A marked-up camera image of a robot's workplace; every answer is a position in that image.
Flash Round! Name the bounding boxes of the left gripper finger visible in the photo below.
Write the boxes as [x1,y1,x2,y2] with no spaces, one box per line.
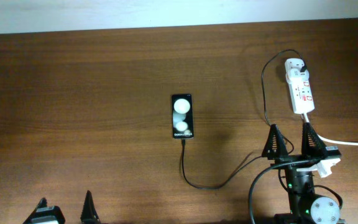
[23,197,47,224]
[80,190,100,224]

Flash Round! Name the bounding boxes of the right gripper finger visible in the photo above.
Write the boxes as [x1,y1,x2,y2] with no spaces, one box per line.
[301,123,328,157]
[261,124,288,158]

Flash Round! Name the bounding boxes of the black charger cable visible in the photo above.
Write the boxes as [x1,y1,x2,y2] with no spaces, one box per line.
[180,49,308,190]

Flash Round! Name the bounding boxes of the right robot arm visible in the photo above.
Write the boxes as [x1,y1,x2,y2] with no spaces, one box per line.
[262,123,346,224]

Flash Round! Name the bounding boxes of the white charger plug adapter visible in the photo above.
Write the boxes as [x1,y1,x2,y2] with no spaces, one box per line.
[286,68,309,84]

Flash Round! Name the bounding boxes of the white power strip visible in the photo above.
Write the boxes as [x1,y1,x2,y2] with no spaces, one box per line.
[285,58,314,114]

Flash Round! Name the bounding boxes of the white power strip cord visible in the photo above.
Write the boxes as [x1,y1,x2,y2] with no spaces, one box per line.
[301,112,358,148]

